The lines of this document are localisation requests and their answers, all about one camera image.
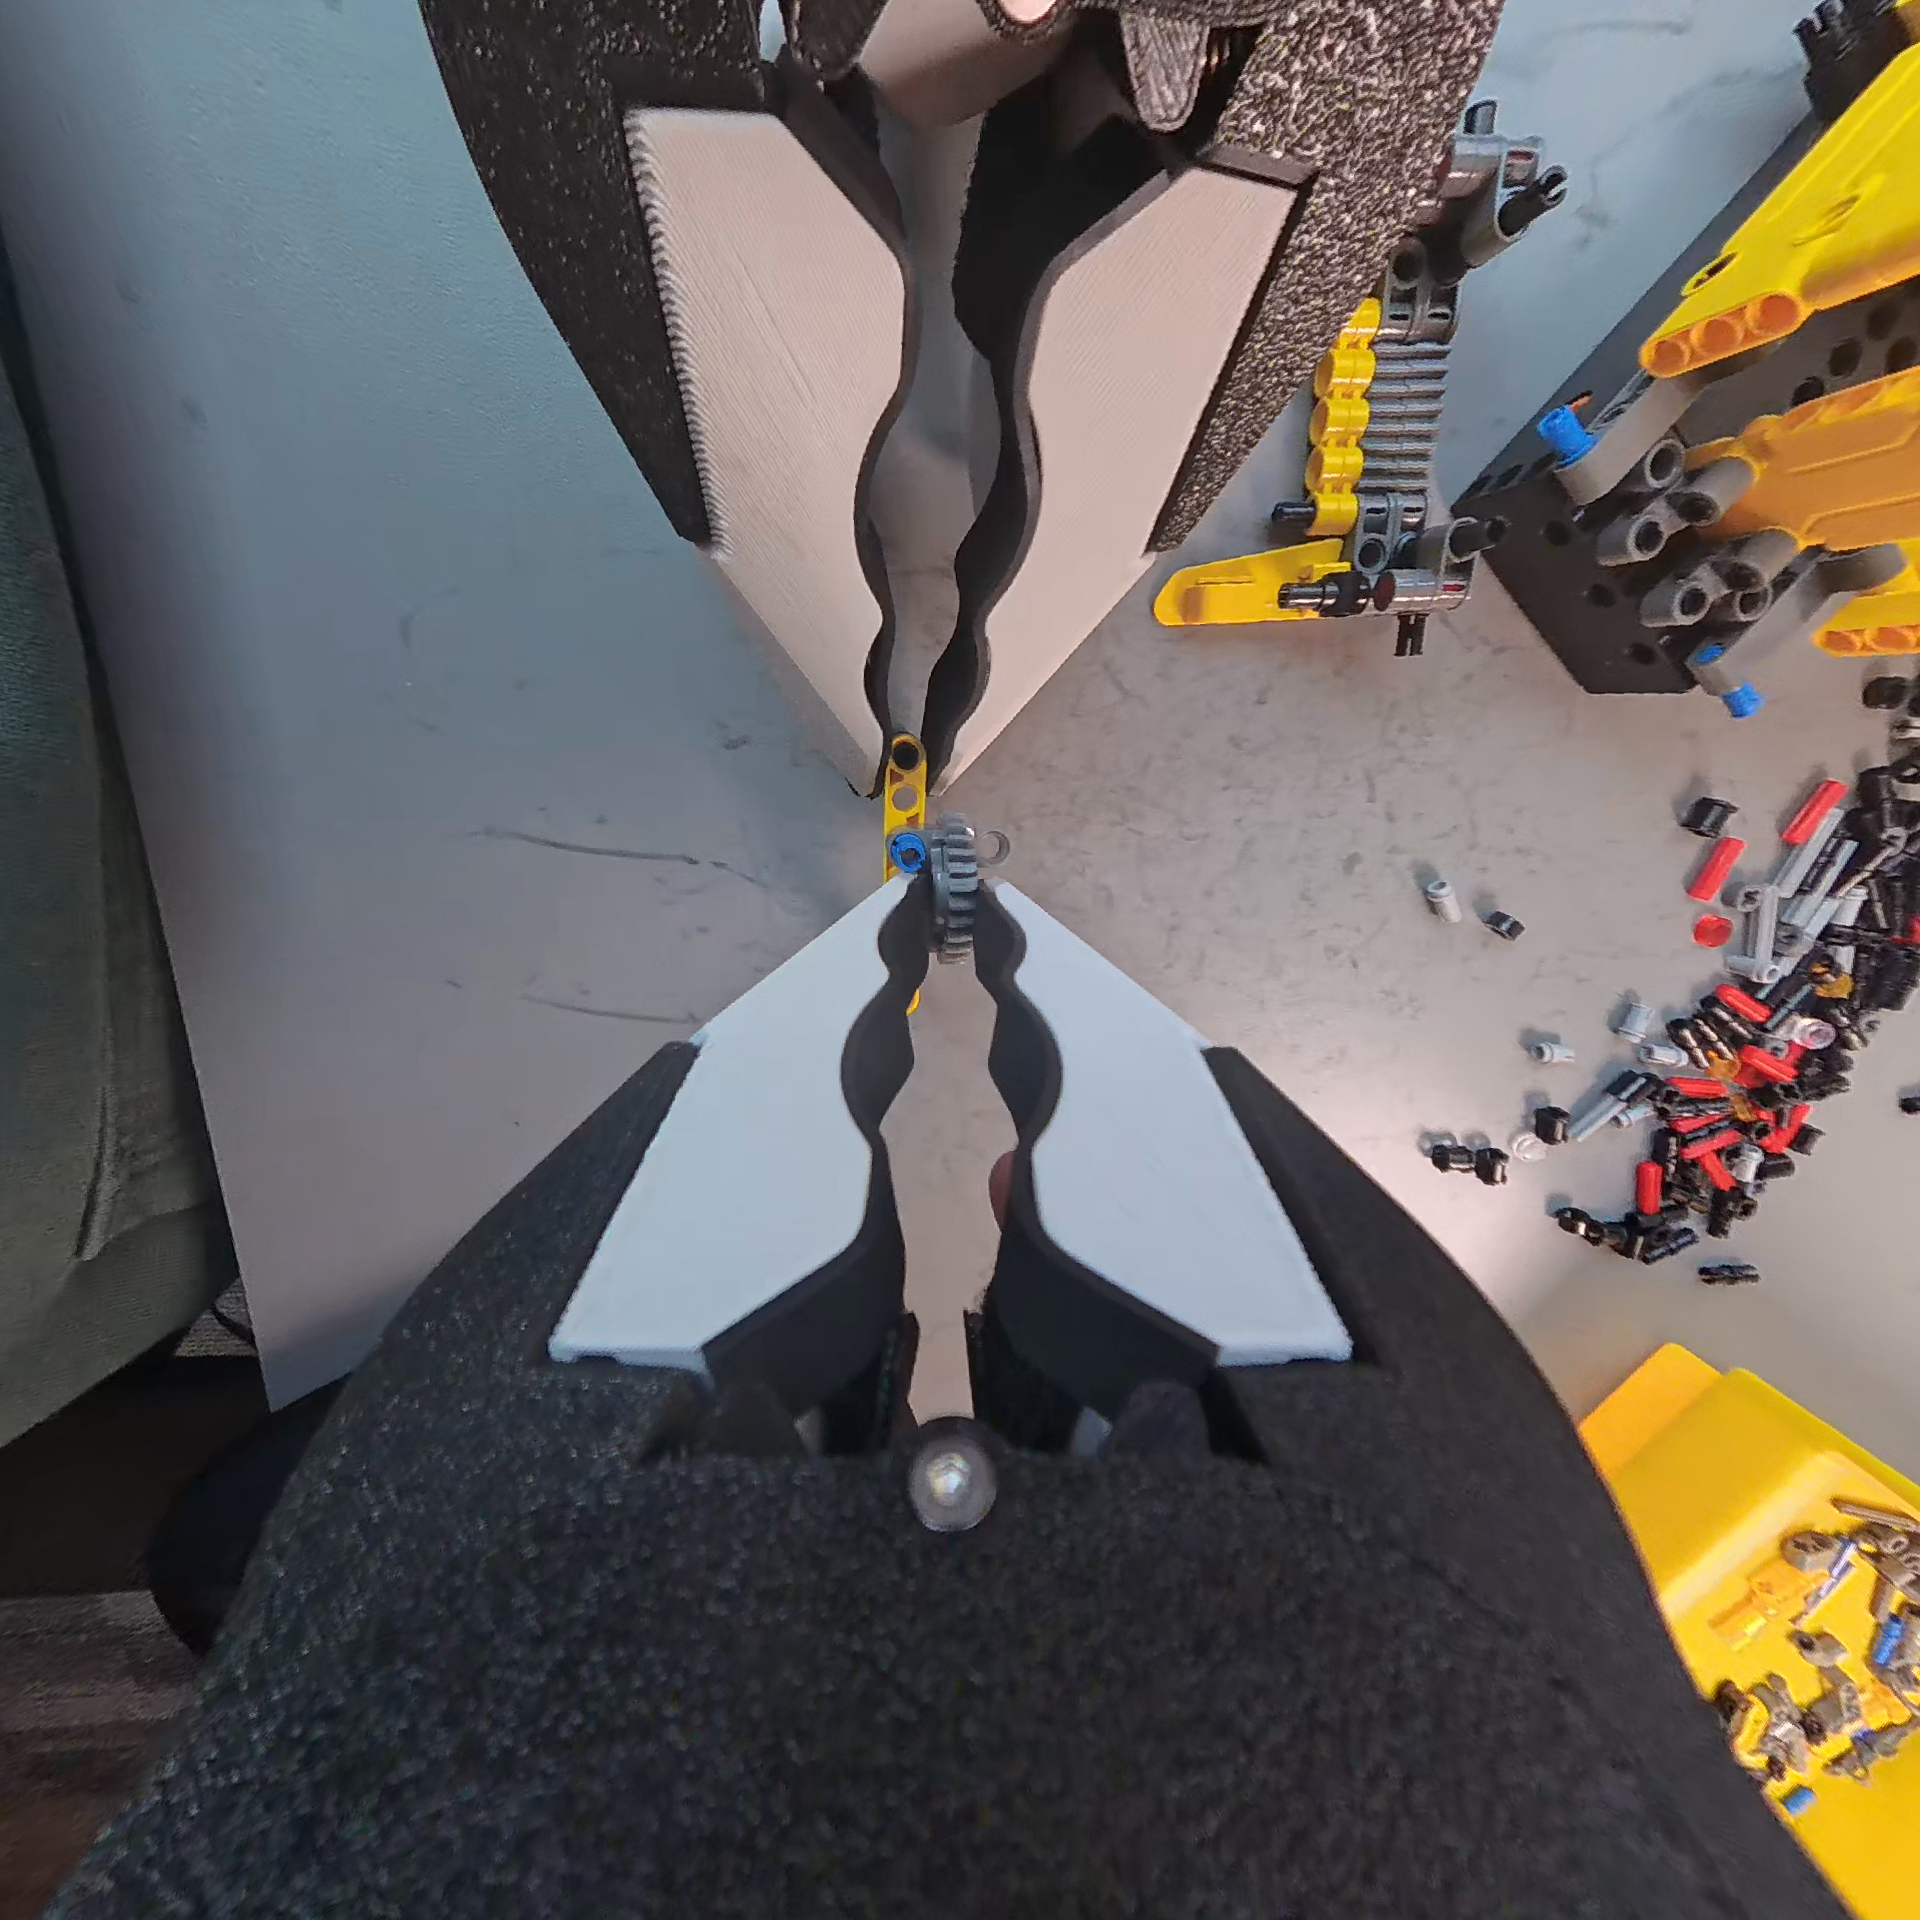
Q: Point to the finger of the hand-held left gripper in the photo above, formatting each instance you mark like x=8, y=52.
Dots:
x=780, y=376
x=1140, y=376

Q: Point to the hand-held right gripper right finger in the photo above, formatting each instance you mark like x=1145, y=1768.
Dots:
x=1171, y=1184

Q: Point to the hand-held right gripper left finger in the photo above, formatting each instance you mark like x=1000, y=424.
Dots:
x=735, y=1184

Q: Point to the grey yellow lego rack assembly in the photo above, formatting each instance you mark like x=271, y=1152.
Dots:
x=1394, y=422

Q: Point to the single light grey lego pin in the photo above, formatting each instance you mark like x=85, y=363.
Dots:
x=1443, y=897

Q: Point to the pile of small lego pins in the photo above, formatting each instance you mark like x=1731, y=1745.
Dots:
x=1769, y=1049

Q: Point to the large yellow black lego model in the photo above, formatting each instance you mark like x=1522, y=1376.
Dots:
x=1769, y=452

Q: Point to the heap of mixed lego pieces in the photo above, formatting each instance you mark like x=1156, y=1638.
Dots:
x=1844, y=1652

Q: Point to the yellow plastic storage bin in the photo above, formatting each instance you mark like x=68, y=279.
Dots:
x=1693, y=1484

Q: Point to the person in green sweatshirt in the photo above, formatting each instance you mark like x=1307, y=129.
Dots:
x=76, y=901

